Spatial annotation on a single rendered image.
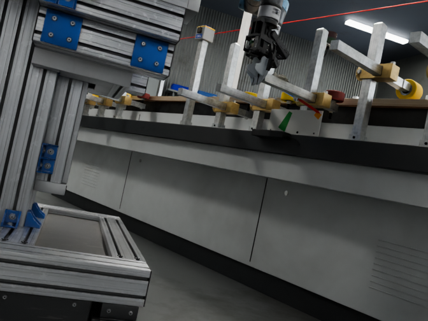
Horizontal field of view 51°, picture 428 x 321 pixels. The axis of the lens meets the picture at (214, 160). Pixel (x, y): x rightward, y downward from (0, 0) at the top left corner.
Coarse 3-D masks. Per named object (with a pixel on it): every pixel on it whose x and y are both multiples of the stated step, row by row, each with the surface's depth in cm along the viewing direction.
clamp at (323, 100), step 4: (312, 92) 173; (316, 92) 172; (320, 92) 170; (324, 92) 169; (316, 96) 172; (320, 96) 170; (324, 96) 169; (328, 96) 171; (316, 100) 171; (320, 100) 170; (324, 100) 169; (328, 100) 171; (300, 104) 177; (304, 104) 175; (312, 104) 172; (316, 104) 171; (320, 104) 169; (324, 104) 170; (328, 104) 171; (328, 108) 172
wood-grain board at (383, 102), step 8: (136, 96) 312; (152, 96) 296; (160, 96) 289; (168, 96) 282; (176, 96) 275; (280, 104) 215; (296, 104) 206; (344, 104) 185; (352, 104) 182; (376, 104) 174; (384, 104) 171; (392, 104) 169; (400, 104) 167; (408, 104) 164; (416, 104) 162; (424, 104) 160
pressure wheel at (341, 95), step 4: (328, 92) 179; (332, 92) 178; (336, 92) 177; (340, 92) 177; (332, 96) 177; (336, 96) 177; (340, 96) 178; (344, 96) 179; (332, 100) 180; (336, 100) 181; (340, 100) 178
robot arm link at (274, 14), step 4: (260, 8) 151; (264, 8) 150; (268, 8) 149; (272, 8) 149; (276, 8) 150; (260, 12) 151; (264, 12) 150; (268, 12) 149; (272, 12) 149; (276, 12) 150; (280, 12) 152; (260, 16) 150; (264, 16) 150; (268, 16) 149; (272, 16) 149; (276, 16) 150; (276, 20) 151
